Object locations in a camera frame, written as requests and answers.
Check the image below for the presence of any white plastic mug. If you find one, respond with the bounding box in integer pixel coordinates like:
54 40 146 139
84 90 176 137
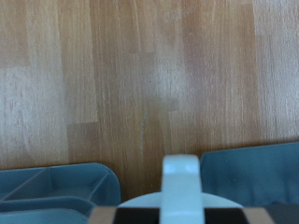
118 154 244 224

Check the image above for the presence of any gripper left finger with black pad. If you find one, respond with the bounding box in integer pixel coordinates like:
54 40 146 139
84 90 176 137
88 206 162 224

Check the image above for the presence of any grey plastic crate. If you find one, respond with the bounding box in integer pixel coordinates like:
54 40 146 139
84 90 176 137
0 161 121 224

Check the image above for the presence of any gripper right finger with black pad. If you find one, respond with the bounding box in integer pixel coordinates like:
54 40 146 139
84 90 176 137
203 206 277 224

